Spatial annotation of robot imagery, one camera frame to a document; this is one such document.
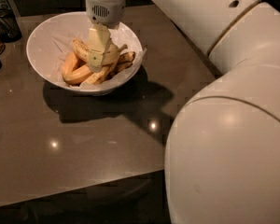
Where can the orange banana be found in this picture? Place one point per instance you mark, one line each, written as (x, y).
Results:
(76, 75)
(71, 64)

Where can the dark spotted banana right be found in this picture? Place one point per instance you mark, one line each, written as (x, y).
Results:
(125, 61)

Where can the spotted yellow banana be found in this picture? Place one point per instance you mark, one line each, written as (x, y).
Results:
(81, 50)

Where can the black wire mesh basket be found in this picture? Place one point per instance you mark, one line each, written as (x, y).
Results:
(9, 28)

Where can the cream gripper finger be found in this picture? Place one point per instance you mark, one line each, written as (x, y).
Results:
(99, 39)

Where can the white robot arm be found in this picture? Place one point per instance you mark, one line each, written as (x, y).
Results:
(222, 158)

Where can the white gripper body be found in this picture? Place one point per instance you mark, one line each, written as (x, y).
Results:
(106, 11)

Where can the spotted banana lower middle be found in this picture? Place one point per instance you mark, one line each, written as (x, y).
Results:
(100, 77)

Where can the orange banana lower left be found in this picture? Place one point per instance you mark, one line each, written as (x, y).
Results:
(76, 75)

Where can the white bowl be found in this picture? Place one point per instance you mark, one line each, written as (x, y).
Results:
(50, 43)

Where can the white paper bowl liner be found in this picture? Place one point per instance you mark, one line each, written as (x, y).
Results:
(72, 71)

